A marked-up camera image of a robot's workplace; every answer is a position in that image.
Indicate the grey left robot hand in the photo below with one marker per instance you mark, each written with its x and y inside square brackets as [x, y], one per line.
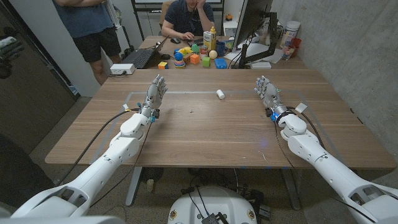
[154, 95]

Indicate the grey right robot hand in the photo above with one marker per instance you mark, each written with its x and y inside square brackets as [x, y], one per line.
[270, 93]

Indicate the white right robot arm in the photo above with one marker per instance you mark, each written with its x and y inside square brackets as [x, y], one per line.
[317, 155]

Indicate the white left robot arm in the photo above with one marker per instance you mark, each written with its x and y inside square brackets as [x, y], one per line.
[118, 149]

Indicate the small colourful puzzle cube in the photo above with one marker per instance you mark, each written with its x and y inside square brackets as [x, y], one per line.
[162, 65]

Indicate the white bandage roll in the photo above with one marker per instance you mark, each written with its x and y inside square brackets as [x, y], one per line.
[220, 94]

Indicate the orange cube block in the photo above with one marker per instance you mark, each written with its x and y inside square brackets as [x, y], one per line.
[194, 58]

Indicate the green cube block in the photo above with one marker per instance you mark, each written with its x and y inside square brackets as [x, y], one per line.
[206, 61]

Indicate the flat white box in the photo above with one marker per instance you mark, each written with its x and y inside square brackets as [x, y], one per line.
[261, 65]

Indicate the black laptop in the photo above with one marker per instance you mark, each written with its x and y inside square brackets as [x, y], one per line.
[140, 57]

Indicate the black oval gadget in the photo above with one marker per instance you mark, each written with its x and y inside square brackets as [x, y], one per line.
[165, 56]

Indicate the white power adapter box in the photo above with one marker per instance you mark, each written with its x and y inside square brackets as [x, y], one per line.
[122, 68]

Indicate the white paper sheet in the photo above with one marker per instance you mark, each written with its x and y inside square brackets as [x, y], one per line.
[258, 51]

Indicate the clear drinking glass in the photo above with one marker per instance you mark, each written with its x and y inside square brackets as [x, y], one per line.
[287, 52]

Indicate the brown wooden block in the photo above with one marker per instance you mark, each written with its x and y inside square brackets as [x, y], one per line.
[187, 58]

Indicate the yellow toy banana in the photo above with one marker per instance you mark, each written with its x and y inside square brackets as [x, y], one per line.
[186, 50]

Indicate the red cup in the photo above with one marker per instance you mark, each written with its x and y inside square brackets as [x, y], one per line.
[296, 44]

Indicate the blue plastic box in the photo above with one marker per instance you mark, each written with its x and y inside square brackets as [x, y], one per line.
[220, 63]

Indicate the black computer mouse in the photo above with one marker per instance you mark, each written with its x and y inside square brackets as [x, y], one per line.
[175, 40]

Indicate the green toy pear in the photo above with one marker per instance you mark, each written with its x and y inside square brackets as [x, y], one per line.
[195, 48]

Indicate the white cylindrical canister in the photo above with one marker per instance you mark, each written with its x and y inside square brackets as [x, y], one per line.
[290, 32]

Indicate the blue mug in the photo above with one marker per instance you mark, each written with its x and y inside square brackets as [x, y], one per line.
[220, 48]

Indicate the red labelled tin can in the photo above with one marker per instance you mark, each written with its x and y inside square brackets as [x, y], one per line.
[203, 50]

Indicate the cream ball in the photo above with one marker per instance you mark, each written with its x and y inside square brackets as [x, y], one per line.
[213, 54]

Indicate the white cabinet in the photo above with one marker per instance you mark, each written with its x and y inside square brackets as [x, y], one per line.
[230, 28]

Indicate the black computer monitor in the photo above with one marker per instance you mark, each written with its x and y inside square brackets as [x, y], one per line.
[252, 18]

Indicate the yellow squeeze bottle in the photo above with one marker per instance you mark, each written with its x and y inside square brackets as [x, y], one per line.
[213, 35]

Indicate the seated person in dark polo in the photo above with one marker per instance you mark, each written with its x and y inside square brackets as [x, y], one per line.
[186, 18]

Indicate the small clear bottle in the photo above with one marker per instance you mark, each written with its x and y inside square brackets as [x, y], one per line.
[150, 185]

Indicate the grey table leg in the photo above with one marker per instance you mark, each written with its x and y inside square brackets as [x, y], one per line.
[133, 186]
[291, 189]

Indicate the standing person in blue shirt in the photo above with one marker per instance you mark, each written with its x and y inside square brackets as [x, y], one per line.
[87, 21]

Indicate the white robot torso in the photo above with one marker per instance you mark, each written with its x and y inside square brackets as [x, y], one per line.
[214, 202]

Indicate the small black connector box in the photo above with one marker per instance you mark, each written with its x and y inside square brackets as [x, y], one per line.
[211, 219]

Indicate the black teleoperation glove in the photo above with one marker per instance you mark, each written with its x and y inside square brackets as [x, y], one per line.
[9, 46]

